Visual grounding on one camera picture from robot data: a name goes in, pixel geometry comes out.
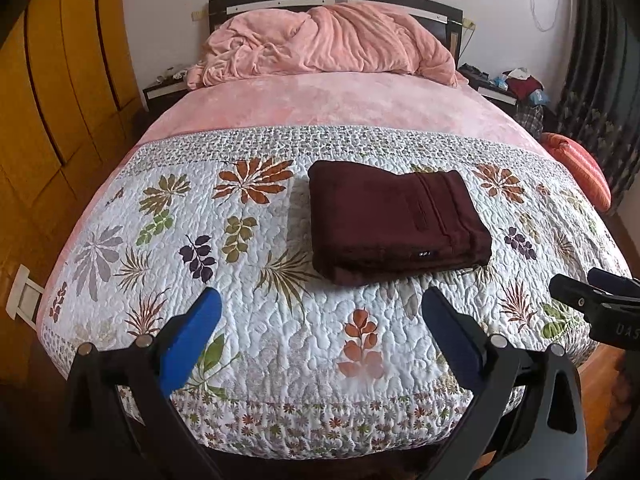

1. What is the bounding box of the white wall cable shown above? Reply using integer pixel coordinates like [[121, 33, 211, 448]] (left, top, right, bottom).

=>
[[529, 0, 560, 32]]

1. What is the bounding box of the dark red cloth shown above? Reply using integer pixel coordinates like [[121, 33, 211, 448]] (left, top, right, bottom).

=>
[[502, 67, 546, 103]]

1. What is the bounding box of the maroon towel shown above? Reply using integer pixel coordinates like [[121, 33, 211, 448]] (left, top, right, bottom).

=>
[[307, 160, 493, 286]]

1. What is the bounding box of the dark nightstand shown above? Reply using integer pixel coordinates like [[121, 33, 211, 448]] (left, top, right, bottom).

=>
[[142, 77, 193, 116], [460, 67, 521, 108]]

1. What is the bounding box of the white plastic frame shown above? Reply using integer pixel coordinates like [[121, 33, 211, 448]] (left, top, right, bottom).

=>
[[5, 264, 47, 332]]

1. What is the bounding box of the white floral quilt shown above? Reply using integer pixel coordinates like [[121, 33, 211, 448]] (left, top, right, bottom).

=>
[[37, 125, 633, 468]]

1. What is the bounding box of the wooden wardrobe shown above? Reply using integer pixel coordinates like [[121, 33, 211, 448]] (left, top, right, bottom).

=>
[[0, 0, 146, 386]]

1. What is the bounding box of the pink fluffy blanket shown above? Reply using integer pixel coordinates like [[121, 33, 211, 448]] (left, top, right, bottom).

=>
[[186, 2, 470, 88]]

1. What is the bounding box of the dark patterned curtain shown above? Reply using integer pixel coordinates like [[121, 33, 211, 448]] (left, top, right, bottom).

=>
[[542, 0, 640, 291]]

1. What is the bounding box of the orange striped pillow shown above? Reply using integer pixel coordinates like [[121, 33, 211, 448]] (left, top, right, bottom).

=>
[[540, 132, 613, 213]]

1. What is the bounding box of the plaid bag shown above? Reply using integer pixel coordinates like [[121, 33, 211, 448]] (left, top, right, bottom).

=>
[[510, 102, 547, 139]]

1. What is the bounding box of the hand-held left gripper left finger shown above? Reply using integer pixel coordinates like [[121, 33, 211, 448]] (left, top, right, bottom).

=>
[[64, 286, 224, 480]]

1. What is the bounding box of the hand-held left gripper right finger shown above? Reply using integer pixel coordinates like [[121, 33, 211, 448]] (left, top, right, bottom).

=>
[[421, 286, 590, 480]]

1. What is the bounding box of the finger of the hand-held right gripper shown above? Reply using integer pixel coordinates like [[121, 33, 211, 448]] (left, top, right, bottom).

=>
[[587, 267, 640, 295], [548, 273, 608, 318]]

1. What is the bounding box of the dark wooden headboard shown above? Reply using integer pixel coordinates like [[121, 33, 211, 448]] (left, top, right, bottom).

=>
[[207, 0, 463, 56]]

